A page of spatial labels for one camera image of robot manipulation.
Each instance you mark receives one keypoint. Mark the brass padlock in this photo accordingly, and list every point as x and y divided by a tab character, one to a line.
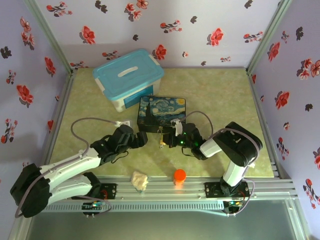
161	143

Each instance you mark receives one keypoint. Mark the starry night tin box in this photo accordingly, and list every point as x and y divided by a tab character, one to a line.
162	110

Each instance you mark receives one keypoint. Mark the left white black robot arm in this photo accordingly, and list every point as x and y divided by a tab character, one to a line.
70	165

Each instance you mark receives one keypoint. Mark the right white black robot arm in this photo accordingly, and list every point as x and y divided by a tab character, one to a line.
240	145

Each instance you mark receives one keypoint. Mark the orange plastic cylinder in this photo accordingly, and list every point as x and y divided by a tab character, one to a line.
180	176

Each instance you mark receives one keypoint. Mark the crumpled beige tissue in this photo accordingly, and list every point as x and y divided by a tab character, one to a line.
139	180

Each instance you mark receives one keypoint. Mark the blue lid plastic storage box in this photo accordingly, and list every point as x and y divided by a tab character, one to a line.
128	75

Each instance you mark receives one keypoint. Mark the small circuit board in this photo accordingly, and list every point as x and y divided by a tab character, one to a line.
93	205
233	203

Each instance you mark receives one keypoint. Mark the grey metal front panel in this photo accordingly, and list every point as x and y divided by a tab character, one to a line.
160	227

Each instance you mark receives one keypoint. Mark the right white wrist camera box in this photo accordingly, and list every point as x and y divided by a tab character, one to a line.
178	127

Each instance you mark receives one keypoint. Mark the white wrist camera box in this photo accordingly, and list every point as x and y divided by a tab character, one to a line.
178	127
123	123

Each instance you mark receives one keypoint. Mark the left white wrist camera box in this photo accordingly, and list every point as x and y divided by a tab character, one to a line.
123	123

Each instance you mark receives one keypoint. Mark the aluminium front frame rail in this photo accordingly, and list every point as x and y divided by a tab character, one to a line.
160	191

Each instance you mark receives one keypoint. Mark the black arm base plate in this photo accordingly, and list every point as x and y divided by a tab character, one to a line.
212	190
110	191

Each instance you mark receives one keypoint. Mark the aluminium side frame rail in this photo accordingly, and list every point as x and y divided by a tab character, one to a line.
258	105
62	107

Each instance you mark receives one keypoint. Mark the aluminium frame corner post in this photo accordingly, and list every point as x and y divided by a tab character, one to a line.
268	35
50	37

